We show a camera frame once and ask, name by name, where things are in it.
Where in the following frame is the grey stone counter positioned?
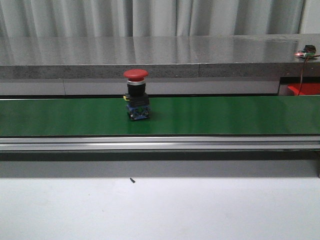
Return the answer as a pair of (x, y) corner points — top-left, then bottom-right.
(0, 34), (320, 79)

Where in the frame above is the green conveyor belt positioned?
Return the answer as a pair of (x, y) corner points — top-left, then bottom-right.
(0, 95), (320, 137)

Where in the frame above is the red plastic tray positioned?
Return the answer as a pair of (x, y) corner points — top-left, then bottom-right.
(287, 83), (320, 96)

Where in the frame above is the small green circuit board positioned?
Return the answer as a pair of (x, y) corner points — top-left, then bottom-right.
(294, 50), (320, 59)

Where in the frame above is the small black sensor box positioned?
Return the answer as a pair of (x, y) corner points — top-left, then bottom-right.
(303, 44), (317, 54)

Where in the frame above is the grey pleated curtain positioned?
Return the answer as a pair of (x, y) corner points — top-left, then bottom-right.
(0, 0), (306, 37)

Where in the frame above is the aluminium conveyor frame rail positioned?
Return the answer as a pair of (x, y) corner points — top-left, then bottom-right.
(0, 135), (320, 151)

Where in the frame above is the red black wire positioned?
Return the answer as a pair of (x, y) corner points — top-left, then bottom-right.
(297, 55), (320, 96)

